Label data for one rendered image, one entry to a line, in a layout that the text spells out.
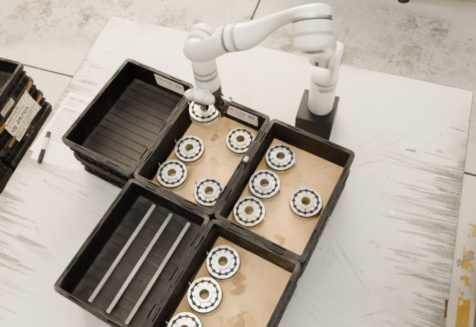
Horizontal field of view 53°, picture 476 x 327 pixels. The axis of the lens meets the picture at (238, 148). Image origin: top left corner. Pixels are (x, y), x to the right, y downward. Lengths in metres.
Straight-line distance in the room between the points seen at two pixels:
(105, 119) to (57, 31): 1.69
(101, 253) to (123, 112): 0.53
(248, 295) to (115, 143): 0.72
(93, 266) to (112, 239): 0.10
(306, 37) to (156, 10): 2.33
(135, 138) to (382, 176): 0.90
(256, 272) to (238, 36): 0.71
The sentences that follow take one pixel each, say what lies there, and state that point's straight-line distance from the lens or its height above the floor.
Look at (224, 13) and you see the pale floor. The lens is 3.25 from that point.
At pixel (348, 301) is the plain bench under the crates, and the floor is 0.70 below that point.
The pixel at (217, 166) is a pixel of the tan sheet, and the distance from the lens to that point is 1.62.
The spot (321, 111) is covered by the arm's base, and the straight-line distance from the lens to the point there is 1.74.
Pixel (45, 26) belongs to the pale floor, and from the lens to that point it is 3.51.
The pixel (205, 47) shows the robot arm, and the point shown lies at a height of 1.35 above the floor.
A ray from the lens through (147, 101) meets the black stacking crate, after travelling 1.82.
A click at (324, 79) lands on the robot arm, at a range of 1.59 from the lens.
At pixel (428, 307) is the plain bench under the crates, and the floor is 0.70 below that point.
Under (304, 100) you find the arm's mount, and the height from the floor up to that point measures 0.80.
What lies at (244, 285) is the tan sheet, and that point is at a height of 0.83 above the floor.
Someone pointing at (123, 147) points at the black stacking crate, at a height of 0.83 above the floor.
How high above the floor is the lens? 2.26
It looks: 60 degrees down
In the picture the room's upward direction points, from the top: 7 degrees counter-clockwise
